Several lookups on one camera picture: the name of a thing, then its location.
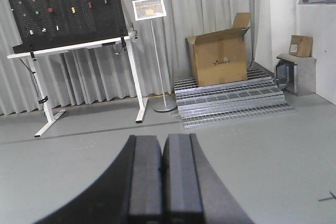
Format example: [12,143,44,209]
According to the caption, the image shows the metal grating steps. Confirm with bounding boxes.
[174,68,293,129]

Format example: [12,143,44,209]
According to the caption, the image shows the large cardboard box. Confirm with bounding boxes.
[186,12,251,87]

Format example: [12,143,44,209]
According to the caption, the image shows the white standing desk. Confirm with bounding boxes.
[6,31,148,137]

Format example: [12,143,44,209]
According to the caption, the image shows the small cardboard box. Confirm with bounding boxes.
[289,35,313,58]

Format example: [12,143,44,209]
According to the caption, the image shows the sign stand with picture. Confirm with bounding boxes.
[132,0,177,113]

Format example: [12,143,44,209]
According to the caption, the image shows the grey curtain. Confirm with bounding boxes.
[0,0,272,116]

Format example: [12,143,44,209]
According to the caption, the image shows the black pegboard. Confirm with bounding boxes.
[8,0,128,54]

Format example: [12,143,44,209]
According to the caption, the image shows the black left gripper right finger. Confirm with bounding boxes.
[163,134,253,223]

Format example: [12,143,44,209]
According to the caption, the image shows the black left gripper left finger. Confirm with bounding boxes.
[38,135,163,223]

